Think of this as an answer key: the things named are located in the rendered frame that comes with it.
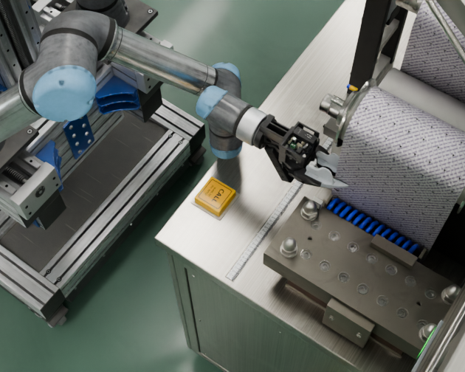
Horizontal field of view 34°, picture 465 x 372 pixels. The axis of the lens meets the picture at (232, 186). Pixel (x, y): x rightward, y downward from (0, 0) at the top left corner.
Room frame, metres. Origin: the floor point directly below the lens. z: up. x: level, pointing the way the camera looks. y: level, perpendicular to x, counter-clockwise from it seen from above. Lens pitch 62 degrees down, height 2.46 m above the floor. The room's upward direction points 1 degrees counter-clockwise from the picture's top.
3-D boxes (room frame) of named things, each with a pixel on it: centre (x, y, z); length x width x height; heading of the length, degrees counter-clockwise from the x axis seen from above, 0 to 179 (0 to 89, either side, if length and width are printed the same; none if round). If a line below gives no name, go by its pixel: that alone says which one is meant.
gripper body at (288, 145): (0.82, -0.12, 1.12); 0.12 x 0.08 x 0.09; 54
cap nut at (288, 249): (0.62, -0.11, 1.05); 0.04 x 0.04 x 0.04
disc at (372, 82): (0.81, -0.24, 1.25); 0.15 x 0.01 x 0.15; 144
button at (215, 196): (0.81, 0.04, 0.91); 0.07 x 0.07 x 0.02; 54
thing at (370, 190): (0.68, -0.31, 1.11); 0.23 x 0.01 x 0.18; 54
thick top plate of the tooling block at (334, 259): (0.57, -0.27, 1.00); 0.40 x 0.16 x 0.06; 54
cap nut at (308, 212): (0.71, -0.16, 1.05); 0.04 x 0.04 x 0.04
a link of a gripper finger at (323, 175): (0.75, -0.19, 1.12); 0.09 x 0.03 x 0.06; 53
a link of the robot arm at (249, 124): (0.87, -0.05, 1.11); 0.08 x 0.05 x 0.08; 144
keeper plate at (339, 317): (0.48, -0.23, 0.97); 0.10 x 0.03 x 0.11; 54
